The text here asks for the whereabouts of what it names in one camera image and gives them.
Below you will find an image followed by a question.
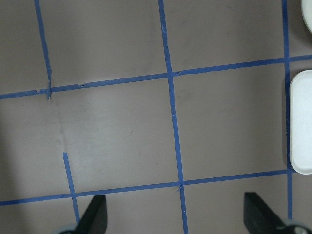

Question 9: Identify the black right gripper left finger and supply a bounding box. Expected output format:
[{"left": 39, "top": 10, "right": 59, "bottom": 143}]
[{"left": 75, "top": 195, "right": 108, "bottom": 234}]

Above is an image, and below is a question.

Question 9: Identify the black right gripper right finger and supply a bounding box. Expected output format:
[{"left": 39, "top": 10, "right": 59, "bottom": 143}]
[{"left": 244, "top": 192, "right": 293, "bottom": 234}]

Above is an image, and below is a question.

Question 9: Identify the cream round plate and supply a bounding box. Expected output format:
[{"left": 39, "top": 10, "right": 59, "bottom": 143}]
[{"left": 301, "top": 0, "right": 312, "bottom": 33}]

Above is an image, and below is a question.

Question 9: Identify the cream rectangular tray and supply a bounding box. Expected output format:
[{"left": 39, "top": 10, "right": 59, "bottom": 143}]
[{"left": 290, "top": 70, "right": 312, "bottom": 175}]

